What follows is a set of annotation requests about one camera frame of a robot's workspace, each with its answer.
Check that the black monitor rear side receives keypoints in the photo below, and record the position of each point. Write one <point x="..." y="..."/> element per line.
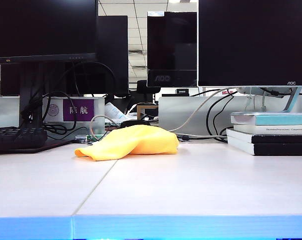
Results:
<point x="115" y="50"/>

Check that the gray desk partition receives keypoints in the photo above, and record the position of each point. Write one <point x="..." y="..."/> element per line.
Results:
<point x="175" y="112"/>

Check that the white papers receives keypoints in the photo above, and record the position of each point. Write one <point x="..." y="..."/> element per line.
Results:
<point x="113" y="110"/>

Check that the black monitor with black stand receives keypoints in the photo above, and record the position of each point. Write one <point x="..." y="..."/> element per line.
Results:
<point x="41" y="25"/>

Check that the purple labelled socket box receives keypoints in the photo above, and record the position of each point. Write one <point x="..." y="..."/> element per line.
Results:
<point x="3" y="112"/>

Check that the yellow microfiber rag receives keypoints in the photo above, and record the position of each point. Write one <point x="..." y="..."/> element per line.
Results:
<point x="135" y="142"/>

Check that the white book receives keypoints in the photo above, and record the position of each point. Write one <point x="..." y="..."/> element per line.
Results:
<point x="278" y="129"/>

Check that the black AOC monitor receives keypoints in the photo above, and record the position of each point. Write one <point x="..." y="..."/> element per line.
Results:
<point x="170" y="45"/>

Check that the white-framed AOC monitor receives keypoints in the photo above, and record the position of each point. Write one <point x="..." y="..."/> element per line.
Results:
<point x="253" y="42"/>

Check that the round white sticker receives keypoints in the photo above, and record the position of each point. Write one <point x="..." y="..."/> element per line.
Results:
<point x="52" y="110"/>

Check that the purple name sign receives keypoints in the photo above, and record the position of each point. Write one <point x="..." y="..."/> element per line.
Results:
<point x="78" y="110"/>

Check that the red and white label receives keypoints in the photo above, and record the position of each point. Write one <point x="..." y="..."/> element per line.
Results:
<point x="226" y="92"/>

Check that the black keyboard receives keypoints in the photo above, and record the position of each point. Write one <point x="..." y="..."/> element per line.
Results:
<point x="16" y="140"/>

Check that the small silver gadget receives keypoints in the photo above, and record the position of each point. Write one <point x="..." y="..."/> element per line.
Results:
<point x="81" y="138"/>

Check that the teal book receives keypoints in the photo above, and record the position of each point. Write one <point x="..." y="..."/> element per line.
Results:
<point x="278" y="119"/>

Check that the wooden frame box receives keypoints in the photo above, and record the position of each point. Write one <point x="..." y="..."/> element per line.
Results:
<point x="140" y="110"/>

